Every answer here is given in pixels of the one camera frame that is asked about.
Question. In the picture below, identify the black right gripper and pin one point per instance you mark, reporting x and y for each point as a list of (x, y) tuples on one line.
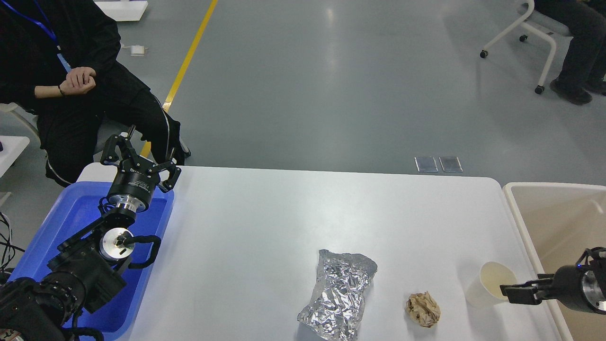
[(580, 287)]

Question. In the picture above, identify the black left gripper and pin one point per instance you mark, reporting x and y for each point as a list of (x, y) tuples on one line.
[(133, 187)]

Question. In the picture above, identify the white paper cup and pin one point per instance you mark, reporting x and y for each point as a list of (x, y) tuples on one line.
[(484, 291)]

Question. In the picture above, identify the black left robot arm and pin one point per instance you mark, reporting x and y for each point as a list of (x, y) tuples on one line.
[(88, 271)]

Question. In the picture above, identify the beige plastic bin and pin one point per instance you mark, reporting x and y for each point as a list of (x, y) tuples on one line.
[(557, 221)]

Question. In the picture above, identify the blue plastic bin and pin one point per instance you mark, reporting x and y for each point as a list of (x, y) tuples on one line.
[(75, 208)]

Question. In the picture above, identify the small white floor device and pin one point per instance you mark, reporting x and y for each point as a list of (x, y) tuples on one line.
[(135, 50)]

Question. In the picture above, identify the crumpled brown paper ball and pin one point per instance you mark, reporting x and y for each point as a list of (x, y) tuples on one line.
[(423, 309)]

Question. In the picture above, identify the white side table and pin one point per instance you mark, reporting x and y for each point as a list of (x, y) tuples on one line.
[(12, 147)]

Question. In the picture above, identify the seated person in black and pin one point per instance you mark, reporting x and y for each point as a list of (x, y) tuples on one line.
[(58, 61)]

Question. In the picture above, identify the right metal floor plate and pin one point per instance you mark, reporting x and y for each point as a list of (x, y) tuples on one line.
[(451, 164)]

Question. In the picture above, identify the metal floor plate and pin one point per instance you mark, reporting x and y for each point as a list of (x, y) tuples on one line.
[(426, 164), (451, 164)]

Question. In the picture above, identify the white box on floor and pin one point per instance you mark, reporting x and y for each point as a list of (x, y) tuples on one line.
[(123, 10)]

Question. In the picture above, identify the left metal floor plate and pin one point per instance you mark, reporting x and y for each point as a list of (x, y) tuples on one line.
[(426, 164)]

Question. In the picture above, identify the crumpled aluminium foil bag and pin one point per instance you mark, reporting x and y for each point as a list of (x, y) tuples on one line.
[(337, 303)]

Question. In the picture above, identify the white office chair right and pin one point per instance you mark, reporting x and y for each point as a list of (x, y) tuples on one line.
[(536, 24)]

